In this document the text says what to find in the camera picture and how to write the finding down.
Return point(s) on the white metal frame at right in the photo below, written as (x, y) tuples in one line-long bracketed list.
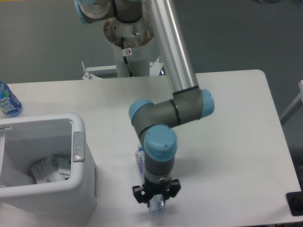
[(294, 106)]

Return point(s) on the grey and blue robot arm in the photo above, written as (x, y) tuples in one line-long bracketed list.
[(154, 122)]

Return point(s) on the clear plastic bottle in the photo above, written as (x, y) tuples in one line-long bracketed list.
[(156, 205)]

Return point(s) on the blue labelled water bottle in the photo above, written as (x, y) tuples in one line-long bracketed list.
[(9, 103)]

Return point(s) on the black device at table edge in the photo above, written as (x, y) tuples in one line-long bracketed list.
[(295, 203)]

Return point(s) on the white plastic trash can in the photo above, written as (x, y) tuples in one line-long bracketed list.
[(26, 140)]

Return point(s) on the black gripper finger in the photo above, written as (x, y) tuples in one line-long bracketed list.
[(139, 193), (173, 189)]

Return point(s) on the white metal base bracket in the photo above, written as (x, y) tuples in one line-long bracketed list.
[(110, 71)]

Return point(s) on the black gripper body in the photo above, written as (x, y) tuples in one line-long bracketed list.
[(163, 187)]

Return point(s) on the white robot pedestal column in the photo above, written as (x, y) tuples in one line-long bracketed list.
[(131, 45)]

